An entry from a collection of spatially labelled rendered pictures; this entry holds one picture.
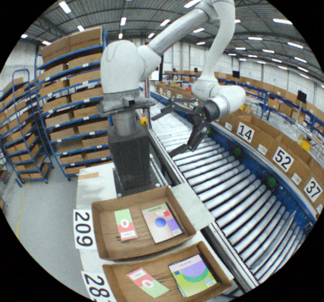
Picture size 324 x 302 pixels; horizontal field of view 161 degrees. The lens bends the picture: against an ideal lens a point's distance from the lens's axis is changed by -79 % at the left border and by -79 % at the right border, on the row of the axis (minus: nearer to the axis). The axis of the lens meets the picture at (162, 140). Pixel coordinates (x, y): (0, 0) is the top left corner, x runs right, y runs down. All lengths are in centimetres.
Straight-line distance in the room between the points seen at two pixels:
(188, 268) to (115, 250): 30
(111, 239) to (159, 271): 25
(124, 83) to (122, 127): 19
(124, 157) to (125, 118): 17
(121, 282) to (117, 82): 78
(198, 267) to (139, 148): 57
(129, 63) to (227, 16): 45
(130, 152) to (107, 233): 41
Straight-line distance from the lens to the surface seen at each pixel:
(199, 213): 65
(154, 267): 57
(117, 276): 60
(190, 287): 55
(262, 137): 97
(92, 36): 159
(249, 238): 72
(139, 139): 53
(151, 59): 63
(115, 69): 46
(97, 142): 164
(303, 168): 93
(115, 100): 47
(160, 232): 58
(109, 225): 64
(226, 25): 57
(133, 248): 58
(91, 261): 65
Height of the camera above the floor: 132
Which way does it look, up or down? 31 degrees down
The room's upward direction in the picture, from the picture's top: straight up
